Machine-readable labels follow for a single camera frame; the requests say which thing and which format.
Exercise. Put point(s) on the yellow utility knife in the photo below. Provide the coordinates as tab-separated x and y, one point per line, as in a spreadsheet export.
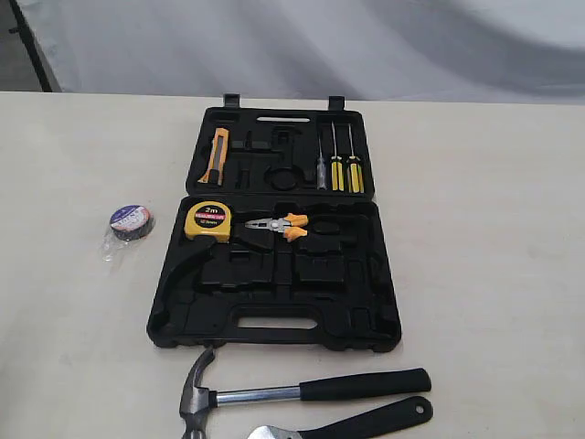
218	156

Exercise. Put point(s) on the steel claw hammer black grip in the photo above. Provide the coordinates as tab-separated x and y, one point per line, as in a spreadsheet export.
198	401

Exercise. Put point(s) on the black metal frame pole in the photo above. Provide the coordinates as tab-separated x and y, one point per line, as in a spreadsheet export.
27	38

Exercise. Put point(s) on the yellow black screwdriver right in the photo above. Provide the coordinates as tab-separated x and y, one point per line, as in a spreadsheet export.
354	168

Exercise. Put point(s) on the clear voltage tester screwdriver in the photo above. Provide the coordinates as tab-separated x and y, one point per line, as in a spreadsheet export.
320	165

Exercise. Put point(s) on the yellow black screwdriver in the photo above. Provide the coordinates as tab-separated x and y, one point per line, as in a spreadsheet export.
354	168
338	183

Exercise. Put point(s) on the black plastic tool case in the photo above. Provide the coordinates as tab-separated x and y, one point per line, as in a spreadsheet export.
331	288

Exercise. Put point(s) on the PVC insulating tape roll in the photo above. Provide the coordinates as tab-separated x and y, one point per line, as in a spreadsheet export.
127	226

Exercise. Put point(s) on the yellow tape measure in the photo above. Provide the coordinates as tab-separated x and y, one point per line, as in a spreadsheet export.
209	218

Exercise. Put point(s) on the orange handled pliers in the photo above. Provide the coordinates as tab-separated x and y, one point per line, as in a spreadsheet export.
291	227

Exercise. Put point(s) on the yellow black screwdriver left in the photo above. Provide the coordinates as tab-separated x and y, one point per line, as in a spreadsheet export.
338	183

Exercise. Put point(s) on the adjustable wrench black handle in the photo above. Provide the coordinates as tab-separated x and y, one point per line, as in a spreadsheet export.
388	419

